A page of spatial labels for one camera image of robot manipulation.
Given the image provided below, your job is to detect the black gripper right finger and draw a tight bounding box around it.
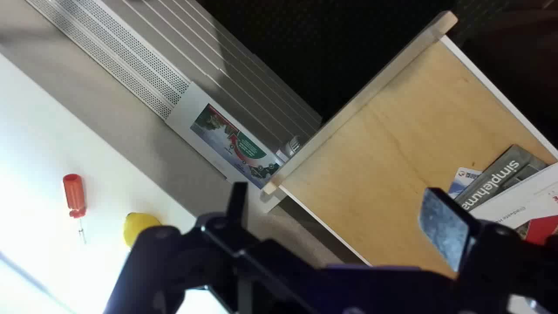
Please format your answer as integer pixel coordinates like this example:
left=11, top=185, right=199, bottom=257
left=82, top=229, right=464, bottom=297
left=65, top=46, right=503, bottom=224
left=419, top=185, right=485, bottom=276

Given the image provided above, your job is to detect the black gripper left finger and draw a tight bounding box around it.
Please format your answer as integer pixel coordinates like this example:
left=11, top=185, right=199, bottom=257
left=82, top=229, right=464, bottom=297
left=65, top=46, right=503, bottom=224
left=224, top=180, right=252, bottom=234

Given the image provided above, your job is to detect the blue white card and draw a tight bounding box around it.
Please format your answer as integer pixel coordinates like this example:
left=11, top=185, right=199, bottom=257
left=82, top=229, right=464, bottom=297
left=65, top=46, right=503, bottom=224
left=447, top=166, right=484, bottom=201

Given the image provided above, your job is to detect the grey simplehuman booklet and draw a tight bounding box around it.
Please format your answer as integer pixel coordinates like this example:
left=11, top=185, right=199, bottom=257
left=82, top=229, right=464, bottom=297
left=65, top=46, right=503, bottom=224
left=456, top=143, right=552, bottom=213

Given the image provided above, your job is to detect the white paper sheet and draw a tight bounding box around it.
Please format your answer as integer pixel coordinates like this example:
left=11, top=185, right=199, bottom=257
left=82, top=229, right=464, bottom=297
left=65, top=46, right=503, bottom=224
left=470, top=164, right=558, bottom=231

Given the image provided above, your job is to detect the red booklet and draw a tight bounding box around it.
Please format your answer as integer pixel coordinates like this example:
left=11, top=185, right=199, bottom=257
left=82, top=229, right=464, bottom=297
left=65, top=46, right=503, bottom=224
left=522, top=213, right=558, bottom=248

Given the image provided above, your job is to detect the yellow ball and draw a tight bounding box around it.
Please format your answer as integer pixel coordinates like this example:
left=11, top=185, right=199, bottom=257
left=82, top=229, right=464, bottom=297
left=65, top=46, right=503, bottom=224
left=121, top=211, right=164, bottom=248

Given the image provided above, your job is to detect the white storage bin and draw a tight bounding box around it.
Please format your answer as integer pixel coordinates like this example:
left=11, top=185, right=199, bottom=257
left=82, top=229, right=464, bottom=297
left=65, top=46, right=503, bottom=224
left=25, top=0, right=325, bottom=194

